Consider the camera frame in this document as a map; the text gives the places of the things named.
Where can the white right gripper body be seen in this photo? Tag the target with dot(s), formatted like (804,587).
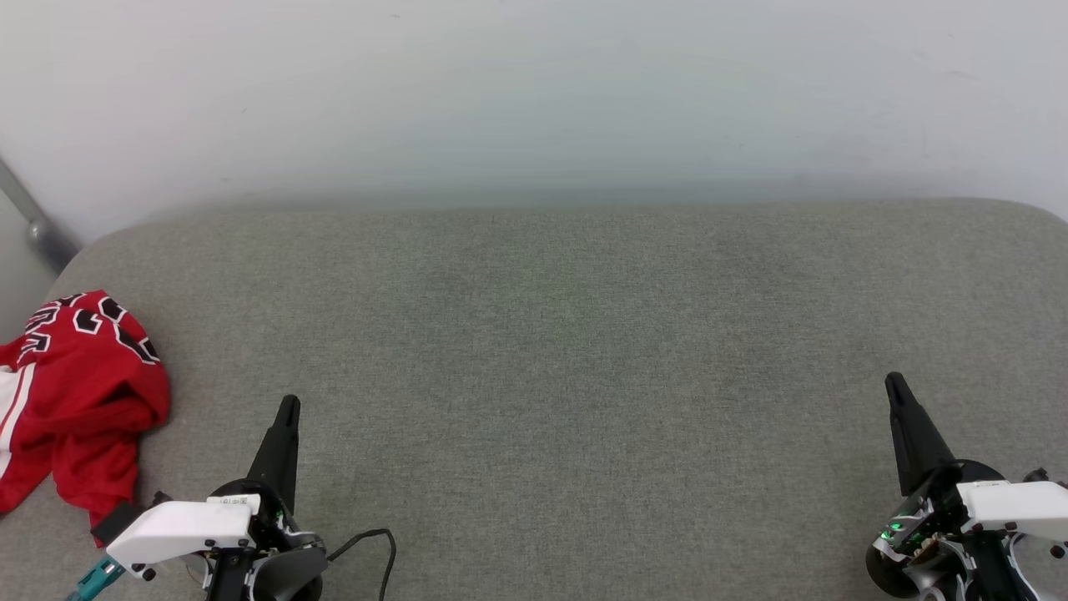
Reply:
(1018,505)

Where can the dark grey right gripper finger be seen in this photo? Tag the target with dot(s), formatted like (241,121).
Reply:
(914,442)

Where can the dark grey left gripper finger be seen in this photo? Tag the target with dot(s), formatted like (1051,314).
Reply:
(279,455)

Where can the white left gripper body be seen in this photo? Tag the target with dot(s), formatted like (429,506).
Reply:
(179,526)

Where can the red sports garment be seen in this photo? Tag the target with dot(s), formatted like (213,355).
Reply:
(83,392)

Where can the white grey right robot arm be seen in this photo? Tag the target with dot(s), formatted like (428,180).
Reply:
(914,576)

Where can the teal connector on left wrist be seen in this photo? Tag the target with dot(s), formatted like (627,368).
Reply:
(93,578)

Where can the grey fabric sofa seat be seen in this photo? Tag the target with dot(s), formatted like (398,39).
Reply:
(567,359)

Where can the grey metal pole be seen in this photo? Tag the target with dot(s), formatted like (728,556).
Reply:
(37,229)

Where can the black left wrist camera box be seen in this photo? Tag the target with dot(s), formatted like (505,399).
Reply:
(115,523)

